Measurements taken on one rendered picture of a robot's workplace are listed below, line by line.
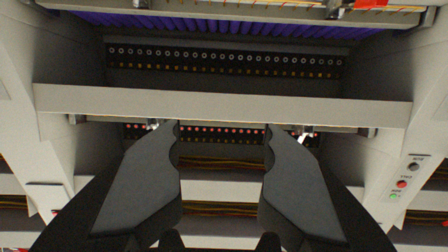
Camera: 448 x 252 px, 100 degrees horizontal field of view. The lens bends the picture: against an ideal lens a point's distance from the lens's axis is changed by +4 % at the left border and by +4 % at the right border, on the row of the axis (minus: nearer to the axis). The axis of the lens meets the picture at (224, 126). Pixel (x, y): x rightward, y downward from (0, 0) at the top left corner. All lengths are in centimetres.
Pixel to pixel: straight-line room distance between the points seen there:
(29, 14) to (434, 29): 60
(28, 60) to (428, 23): 60
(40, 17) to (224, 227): 61
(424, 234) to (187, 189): 74
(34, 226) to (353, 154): 87
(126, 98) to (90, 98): 6
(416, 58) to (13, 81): 62
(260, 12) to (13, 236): 75
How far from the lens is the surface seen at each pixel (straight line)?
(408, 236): 85
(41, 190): 54
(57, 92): 40
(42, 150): 47
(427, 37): 44
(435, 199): 62
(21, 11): 43
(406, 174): 50
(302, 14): 34
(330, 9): 33
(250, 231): 63
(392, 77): 47
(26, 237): 73
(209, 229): 62
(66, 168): 48
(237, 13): 32
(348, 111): 37
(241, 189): 41
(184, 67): 45
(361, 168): 51
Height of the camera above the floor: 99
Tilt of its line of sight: 28 degrees up
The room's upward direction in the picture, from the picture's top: 177 degrees counter-clockwise
